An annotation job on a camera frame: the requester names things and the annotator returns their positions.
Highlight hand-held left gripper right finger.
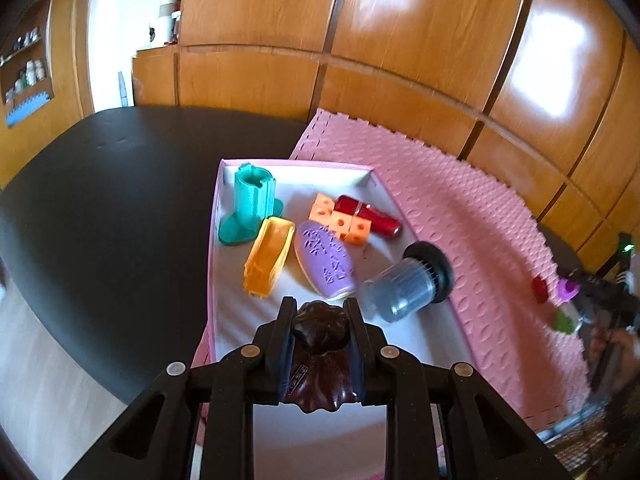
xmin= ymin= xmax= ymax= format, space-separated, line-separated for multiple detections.
xmin=342 ymin=297 xmax=571 ymax=480

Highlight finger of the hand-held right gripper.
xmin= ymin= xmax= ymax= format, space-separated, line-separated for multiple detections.
xmin=565 ymin=267 xmax=608 ymax=311

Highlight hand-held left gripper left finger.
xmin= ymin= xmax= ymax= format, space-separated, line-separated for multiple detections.
xmin=62 ymin=296 xmax=298 ymax=480

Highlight brown figurine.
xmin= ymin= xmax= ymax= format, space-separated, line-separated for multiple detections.
xmin=282 ymin=301 xmax=360 ymax=415

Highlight pink storage box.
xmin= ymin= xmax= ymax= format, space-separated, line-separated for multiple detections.
xmin=191 ymin=158 xmax=526 ymax=480

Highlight clear cup with black lid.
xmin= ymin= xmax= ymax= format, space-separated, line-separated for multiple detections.
xmin=361 ymin=241 xmax=455 ymax=322

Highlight purple oval soap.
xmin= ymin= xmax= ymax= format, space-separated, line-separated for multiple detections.
xmin=294 ymin=221 xmax=358 ymax=302

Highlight orange plastic tray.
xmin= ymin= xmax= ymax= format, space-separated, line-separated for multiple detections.
xmin=243 ymin=216 xmax=296 ymax=300

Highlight orange linked cubes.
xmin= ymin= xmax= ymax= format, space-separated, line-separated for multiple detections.
xmin=309 ymin=193 xmax=373 ymax=248

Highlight dark red cylinder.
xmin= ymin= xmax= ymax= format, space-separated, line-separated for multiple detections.
xmin=334 ymin=195 xmax=402 ymax=239

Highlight teal plastic boot holder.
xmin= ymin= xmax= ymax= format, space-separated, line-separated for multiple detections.
xmin=218 ymin=162 xmax=286 ymax=247

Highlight small green toy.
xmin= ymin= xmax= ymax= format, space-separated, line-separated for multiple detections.
xmin=552 ymin=310 xmax=583 ymax=335

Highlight pink foam puzzle mat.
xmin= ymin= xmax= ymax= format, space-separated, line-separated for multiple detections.
xmin=192 ymin=108 xmax=593 ymax=431

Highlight wooden wardrobe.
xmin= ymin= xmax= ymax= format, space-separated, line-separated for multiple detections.
xmin=0 ymin=0 xmax=640 ymax=281

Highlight wooden side cabinet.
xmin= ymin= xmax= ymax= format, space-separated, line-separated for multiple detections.
xmin=131 ymin=46 xmax=180 ymax=108

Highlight blue foam piece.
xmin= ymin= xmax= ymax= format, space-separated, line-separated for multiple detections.
xmin=5 ymin=91 xmax=55 ymax=128

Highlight wooden wall shelf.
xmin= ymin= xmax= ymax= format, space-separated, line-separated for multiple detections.
xmin=0 ymin=0 xmax=55 ymax=111

